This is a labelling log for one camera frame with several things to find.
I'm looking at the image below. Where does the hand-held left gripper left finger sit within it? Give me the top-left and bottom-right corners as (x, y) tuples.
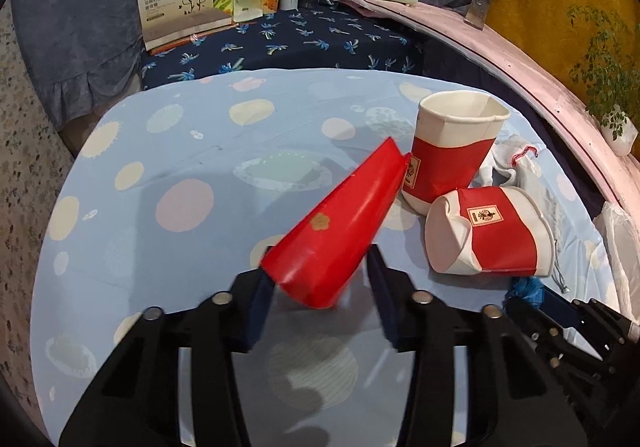
(59, 269), (276, 447)

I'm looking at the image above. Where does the navy palm print cloth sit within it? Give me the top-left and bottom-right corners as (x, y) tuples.
(140, 2), (426, 90)

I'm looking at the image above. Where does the white lined trash bin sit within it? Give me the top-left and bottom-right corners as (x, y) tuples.
(595, 201), (640, 323)

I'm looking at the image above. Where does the blue plastic bag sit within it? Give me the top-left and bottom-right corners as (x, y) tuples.
(504, 277), (543, 309)

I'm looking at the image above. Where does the light blue dotted tablecloth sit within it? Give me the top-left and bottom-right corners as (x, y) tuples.
(32, 68), (631, 447)

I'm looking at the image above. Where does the white drawstring bag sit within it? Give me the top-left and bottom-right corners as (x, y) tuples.
(480, 134), (543, 188)

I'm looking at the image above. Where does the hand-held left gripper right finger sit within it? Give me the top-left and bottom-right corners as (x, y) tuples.
(367, 244), (586, 447)

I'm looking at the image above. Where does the grey green drawstring pouch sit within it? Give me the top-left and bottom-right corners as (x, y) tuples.
(515, 157), (572, 294)

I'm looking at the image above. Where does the pink cloth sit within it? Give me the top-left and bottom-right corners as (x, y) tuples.
(332, 0), (640, 208)

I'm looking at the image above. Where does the white gold gift box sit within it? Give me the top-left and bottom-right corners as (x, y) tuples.
(136, 0), (233, 50)

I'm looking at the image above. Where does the green plant in white pot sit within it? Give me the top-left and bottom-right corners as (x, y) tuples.
(567, 4), (640, 156)

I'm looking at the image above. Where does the small green box with bow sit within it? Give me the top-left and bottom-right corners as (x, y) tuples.
(214, 0), (263, 22)

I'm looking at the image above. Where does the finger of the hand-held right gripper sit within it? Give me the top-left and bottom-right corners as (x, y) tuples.
(542, 287), (640, 358)
(506, 299), (616, 423)

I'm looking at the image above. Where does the blue grey backdrop cloth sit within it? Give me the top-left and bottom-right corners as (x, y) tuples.
(10, 0), (521, 128)

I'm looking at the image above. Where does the red paper box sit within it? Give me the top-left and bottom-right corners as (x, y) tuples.
(260, 137), (412, 310)

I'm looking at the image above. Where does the crushed red white paper cup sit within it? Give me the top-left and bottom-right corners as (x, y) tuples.
(425, 186), (556, 277)

